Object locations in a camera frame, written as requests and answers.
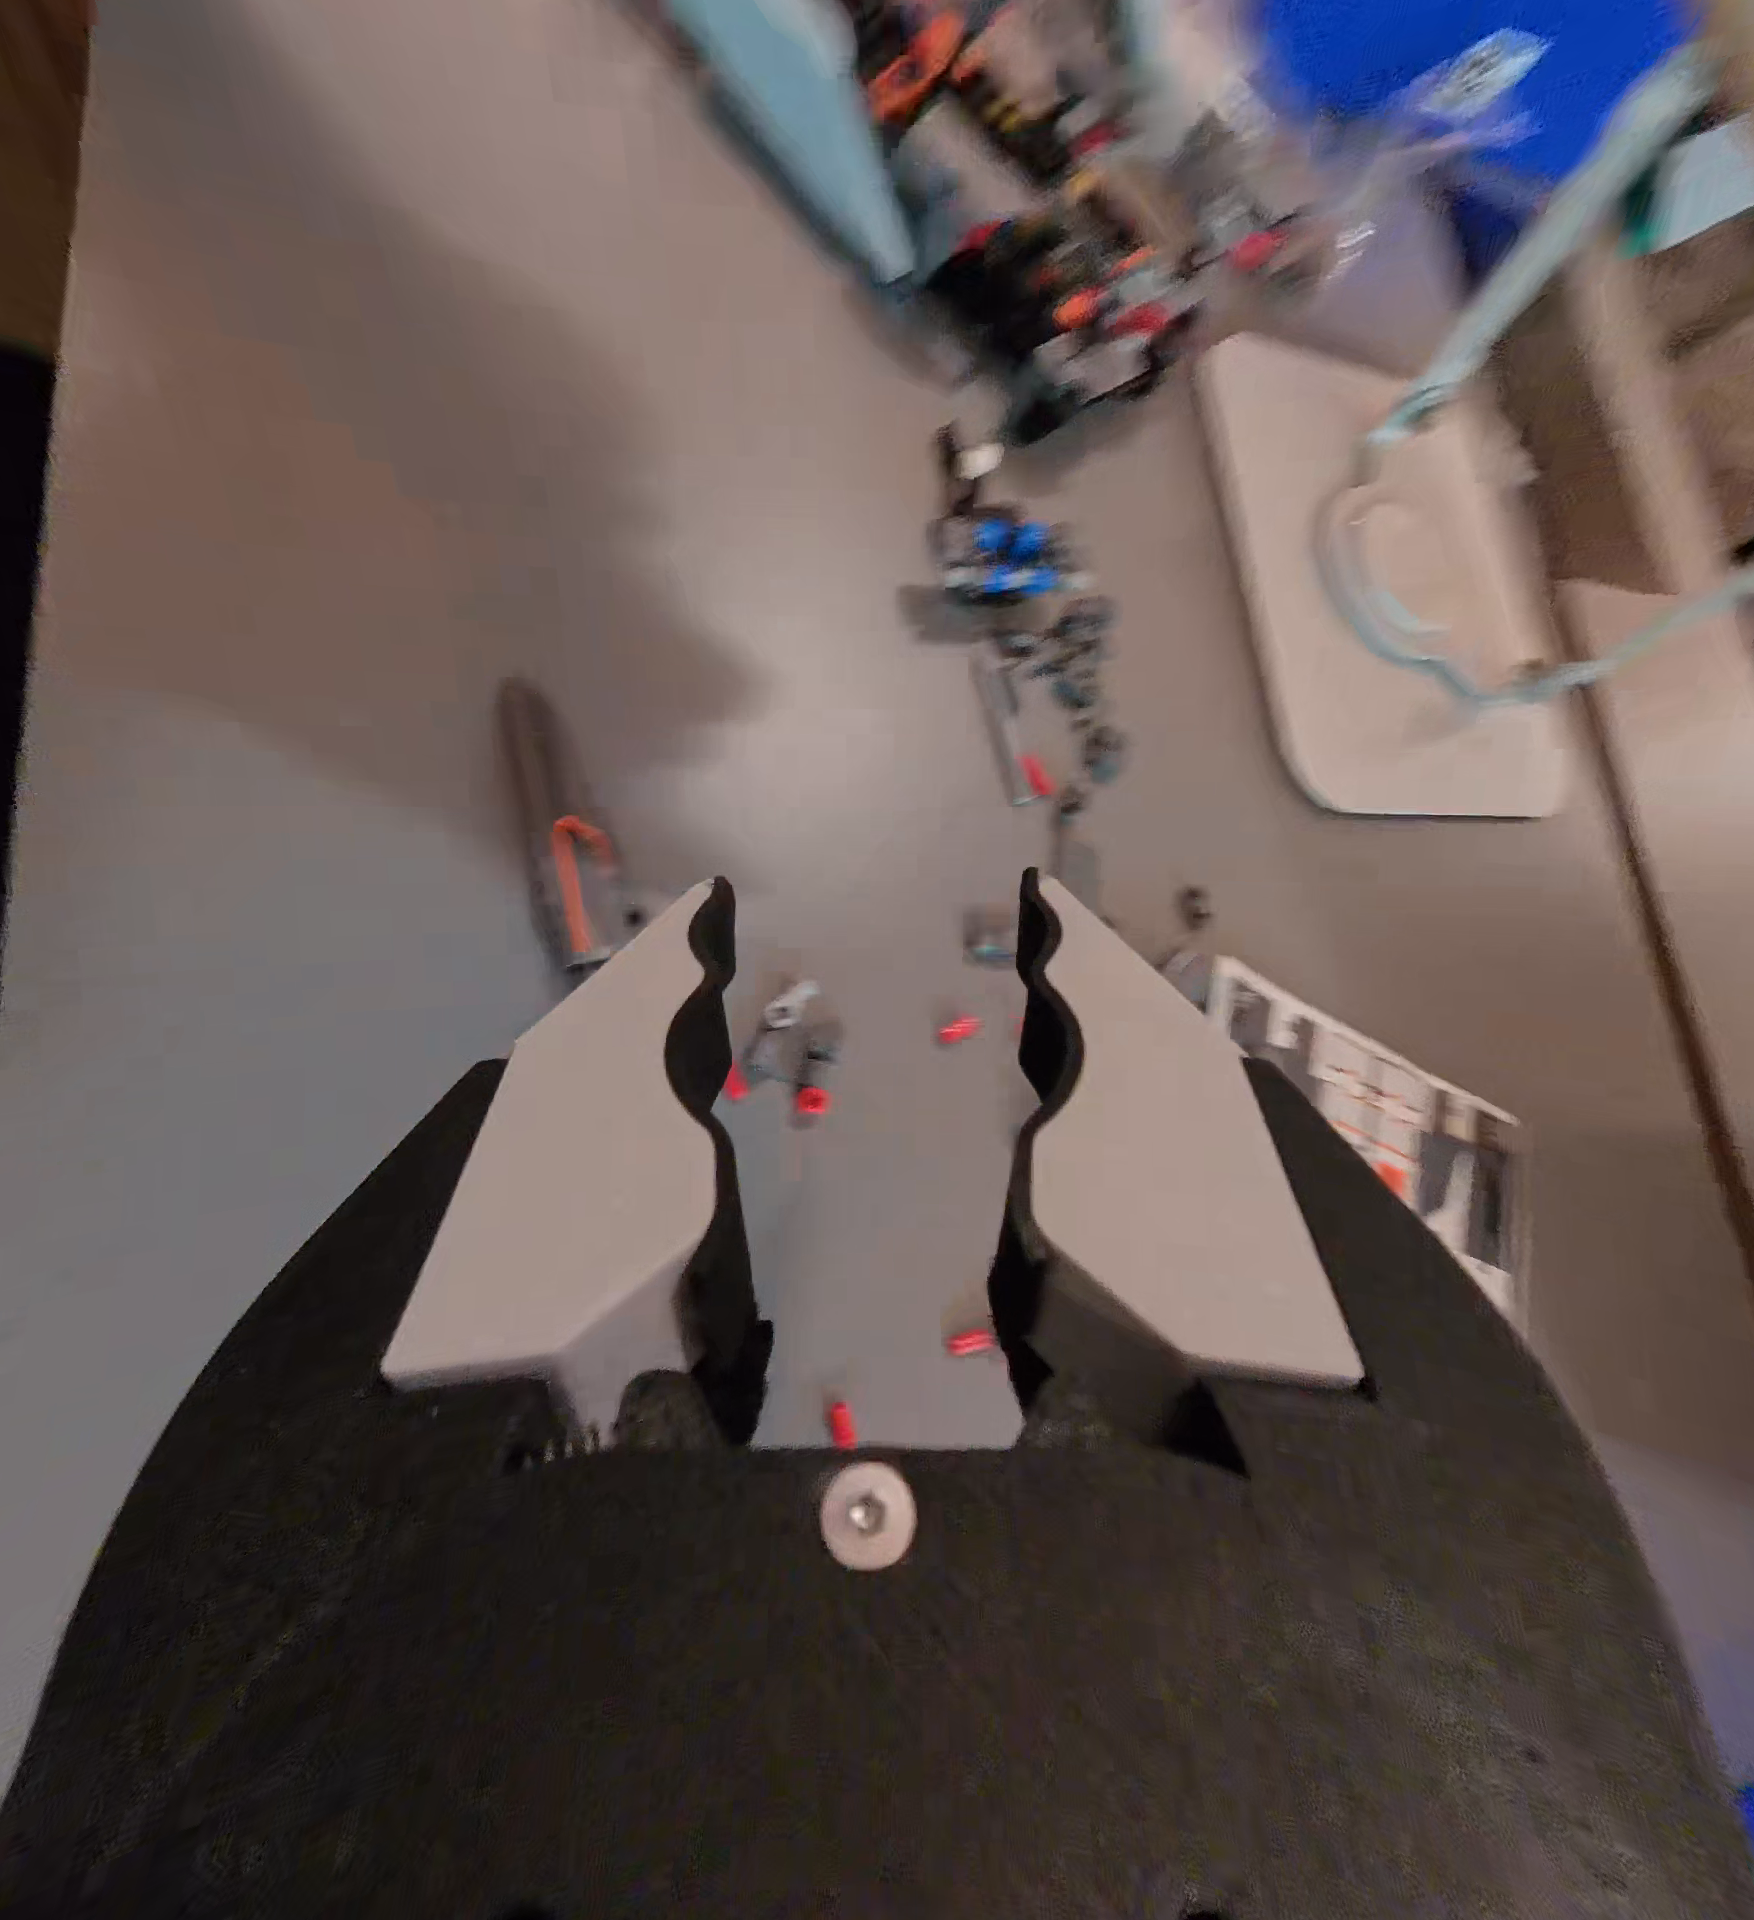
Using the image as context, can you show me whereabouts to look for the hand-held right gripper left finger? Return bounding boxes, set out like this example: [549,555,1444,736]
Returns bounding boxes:
[378,878,776,1444]

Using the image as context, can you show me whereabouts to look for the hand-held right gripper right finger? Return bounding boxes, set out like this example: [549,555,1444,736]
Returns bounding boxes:
[985,868,1369,1444]

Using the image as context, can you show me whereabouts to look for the sticker sheet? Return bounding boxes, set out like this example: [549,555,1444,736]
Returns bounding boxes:
[1203,956,1525,1330]

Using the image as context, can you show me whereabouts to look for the scattered red pins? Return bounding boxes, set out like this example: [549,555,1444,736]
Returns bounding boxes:
[720,1013,1063,1455]

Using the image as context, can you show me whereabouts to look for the cream book stand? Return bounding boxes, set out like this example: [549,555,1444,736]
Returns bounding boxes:
[1196,42,1754,823]

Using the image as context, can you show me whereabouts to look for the pile of dark grey pieces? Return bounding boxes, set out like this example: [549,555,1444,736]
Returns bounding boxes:
[967,598,1137,818]

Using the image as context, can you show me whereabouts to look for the small assembly with blue pins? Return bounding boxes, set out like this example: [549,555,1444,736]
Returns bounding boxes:
[925,506,1096,609]

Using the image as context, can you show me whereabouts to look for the partly built toy car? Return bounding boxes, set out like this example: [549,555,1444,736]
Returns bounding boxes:
[859,0,1350,443]

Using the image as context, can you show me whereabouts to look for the pale teal bar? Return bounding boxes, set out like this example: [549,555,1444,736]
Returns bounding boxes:
[662,0,920,290]

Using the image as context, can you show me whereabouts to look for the small labelled clear bag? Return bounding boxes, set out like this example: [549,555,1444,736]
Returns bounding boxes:
[1378,27,1557,160]

